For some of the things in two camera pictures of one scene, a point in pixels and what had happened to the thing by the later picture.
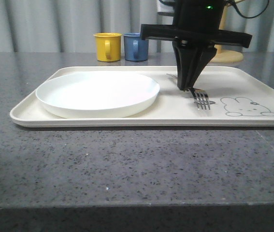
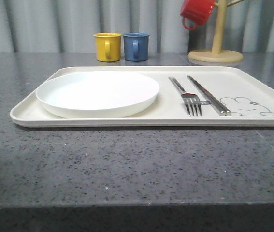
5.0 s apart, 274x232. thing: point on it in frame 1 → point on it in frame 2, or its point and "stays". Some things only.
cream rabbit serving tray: (243, 97) stays
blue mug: (136, 49) stays
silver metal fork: (201, 97) → (190, 99)
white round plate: (98, 94) stays
